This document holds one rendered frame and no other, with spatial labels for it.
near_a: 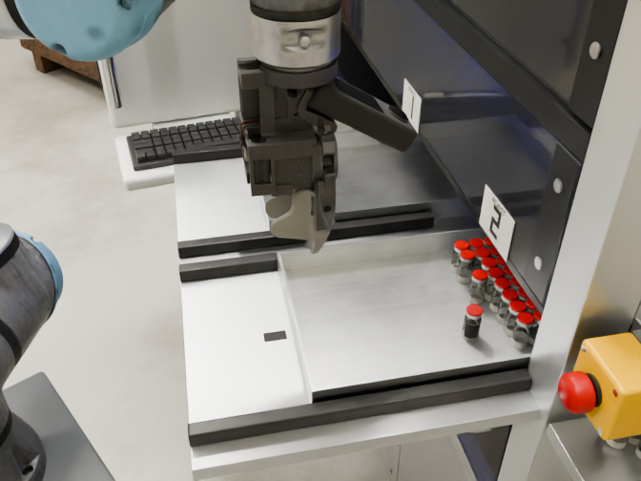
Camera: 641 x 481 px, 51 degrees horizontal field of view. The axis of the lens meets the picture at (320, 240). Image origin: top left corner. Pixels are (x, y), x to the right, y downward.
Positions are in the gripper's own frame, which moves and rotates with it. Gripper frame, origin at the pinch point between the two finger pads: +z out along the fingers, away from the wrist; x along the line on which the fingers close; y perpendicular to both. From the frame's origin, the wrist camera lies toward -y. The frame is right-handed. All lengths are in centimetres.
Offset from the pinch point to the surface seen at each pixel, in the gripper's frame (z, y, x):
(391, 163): 20, -23, -46
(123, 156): 28, 27, -73
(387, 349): 19.8, -9.0, -1.5
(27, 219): 108, 81, -178
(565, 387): 7.6, -20.2, 17.8
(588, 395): 7.1, -21.5, 19.5
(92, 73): 93, 60, -285
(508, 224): 4.1, -23.7, -3.8
